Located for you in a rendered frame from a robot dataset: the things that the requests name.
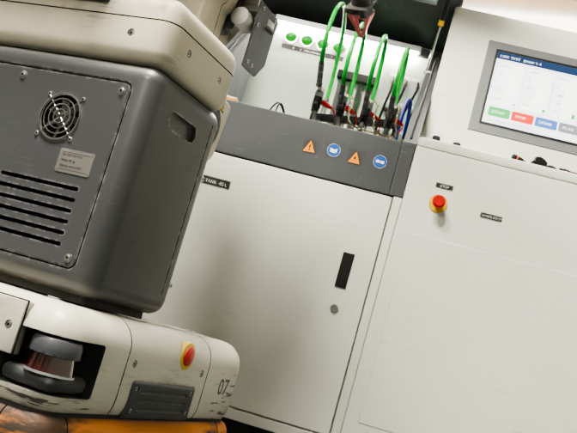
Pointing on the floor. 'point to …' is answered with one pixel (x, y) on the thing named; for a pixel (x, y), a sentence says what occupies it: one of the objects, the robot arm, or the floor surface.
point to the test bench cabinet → (248, 423)
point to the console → (476, 272)
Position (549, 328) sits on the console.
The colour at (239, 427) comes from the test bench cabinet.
